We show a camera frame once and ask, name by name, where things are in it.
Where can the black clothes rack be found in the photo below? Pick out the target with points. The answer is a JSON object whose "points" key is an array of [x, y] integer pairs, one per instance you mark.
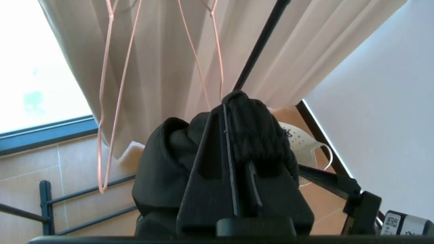
{"points": [[261, 40]]}

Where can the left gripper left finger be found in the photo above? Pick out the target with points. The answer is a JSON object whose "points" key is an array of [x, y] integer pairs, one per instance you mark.
{"points": [[207, 189]]}

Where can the beige curtain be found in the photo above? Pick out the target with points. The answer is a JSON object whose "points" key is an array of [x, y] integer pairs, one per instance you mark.
{"points": [[162, 67]]}

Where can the pink clothes hanger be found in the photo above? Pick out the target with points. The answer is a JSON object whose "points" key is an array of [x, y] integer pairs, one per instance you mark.
{"points": [[101, 84], [221, 67]]}

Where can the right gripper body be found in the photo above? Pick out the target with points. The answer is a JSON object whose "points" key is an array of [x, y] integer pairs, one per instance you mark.
{"points": [[364, 213]]}

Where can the white laundry basket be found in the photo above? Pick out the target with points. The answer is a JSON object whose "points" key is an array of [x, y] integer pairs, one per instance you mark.
{"points": [[301, 142]]}

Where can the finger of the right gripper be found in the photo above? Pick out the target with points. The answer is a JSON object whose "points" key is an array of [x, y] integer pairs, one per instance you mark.
{"points": [[335, 184]]}

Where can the black shorts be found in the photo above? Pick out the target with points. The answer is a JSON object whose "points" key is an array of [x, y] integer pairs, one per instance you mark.
{"points": [[162, 169]]}

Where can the window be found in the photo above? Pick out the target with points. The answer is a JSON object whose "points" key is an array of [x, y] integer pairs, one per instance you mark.
{"points": [[47, 133]]}

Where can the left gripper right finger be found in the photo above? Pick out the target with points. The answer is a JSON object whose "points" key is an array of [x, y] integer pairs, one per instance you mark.
{"points": [[285, 203]]}

